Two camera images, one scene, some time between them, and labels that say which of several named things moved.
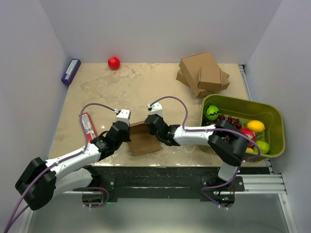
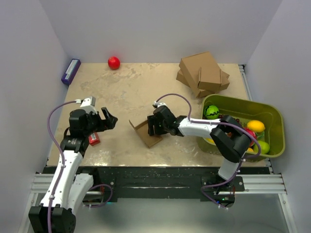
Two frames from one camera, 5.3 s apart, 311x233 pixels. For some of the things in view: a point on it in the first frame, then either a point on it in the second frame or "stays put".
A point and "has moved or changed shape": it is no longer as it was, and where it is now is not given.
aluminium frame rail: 267,182 stays put
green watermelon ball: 212,112 stays put
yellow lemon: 256,126 stays put
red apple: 113,62 stays put
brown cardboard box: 142,142 has moved or changed shape
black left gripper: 127,139 -> 111,121
